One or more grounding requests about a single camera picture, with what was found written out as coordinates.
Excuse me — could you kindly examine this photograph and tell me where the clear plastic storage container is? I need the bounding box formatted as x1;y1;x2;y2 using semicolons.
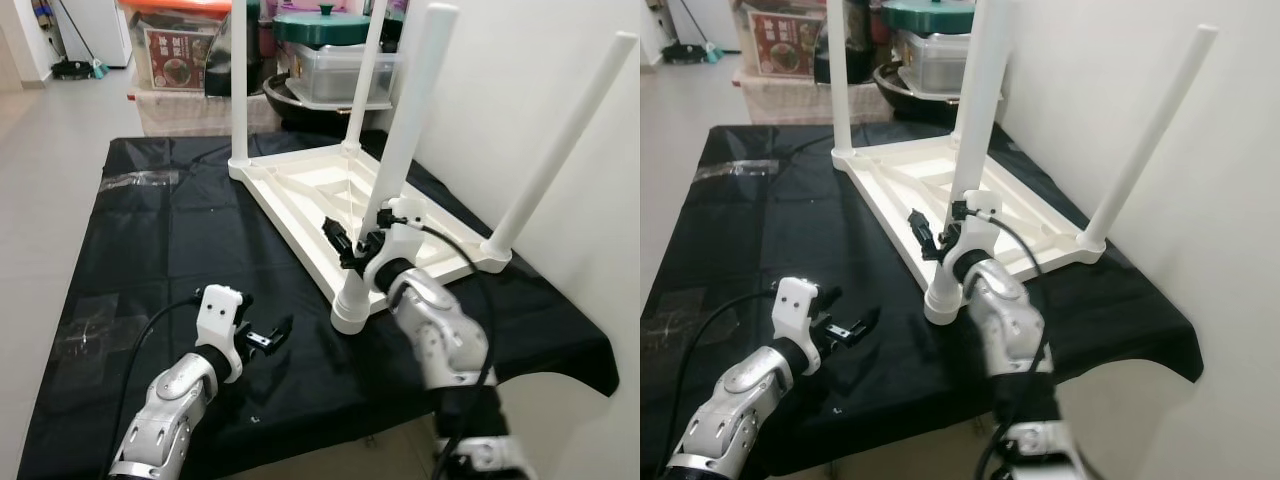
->
890;32;976;98
280;42;401;109

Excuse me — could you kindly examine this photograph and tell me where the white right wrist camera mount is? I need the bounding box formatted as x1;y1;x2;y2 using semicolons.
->
945;190;1003;281
362;198;426;291

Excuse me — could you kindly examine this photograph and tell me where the storage box with orange lid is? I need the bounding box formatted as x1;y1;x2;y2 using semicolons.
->
738;0;831;81
118;0;231;93

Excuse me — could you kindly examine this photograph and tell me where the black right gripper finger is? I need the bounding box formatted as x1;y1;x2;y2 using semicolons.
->
908;208;946;263
322;218;359;269

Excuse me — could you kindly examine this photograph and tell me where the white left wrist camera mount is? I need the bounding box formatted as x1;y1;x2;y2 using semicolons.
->
775;278;821;376
195;285;246;381

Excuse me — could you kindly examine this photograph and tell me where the black wok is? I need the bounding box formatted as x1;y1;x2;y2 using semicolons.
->
872;65;961;126
262;75;391;136

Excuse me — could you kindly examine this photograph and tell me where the black plastic bag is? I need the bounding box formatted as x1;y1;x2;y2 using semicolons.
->
815;0;881;86
205;0;266;98

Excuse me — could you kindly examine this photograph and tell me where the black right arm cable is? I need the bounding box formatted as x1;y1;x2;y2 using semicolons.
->
985;215;1051;401
415;222;499;401

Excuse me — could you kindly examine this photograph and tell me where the clear tape strip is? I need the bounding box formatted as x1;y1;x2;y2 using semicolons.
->
100;170;181;191
695;160;781;181

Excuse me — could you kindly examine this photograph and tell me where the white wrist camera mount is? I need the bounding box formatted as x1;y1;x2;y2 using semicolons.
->
362;198;426;291
775;278;821;376
945;190;1003;281
195;285;246;381

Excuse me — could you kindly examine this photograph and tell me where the green pot lid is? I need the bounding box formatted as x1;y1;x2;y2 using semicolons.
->
272;3;373;46
882;0;976;34

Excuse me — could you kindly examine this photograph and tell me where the white plastic children table top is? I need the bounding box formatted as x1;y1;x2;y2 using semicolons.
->
228;140;513;336
830;135;1106;326

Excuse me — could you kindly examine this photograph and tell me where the white plastic table leg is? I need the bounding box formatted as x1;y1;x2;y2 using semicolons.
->
230;0;251;166
945;0;986;149
330;3;461;334
345;0;389;151
1078;25;1219;253
480;32;639;261
827;0;854;159
925;0;1019;326

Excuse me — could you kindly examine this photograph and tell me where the patterned beige bench cover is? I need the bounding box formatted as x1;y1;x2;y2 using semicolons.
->
128;85;286;136
735;72;891;126

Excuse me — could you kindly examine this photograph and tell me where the black glossy tablecloth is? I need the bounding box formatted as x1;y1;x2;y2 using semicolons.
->
640;122;1204;479
15;130;621;479

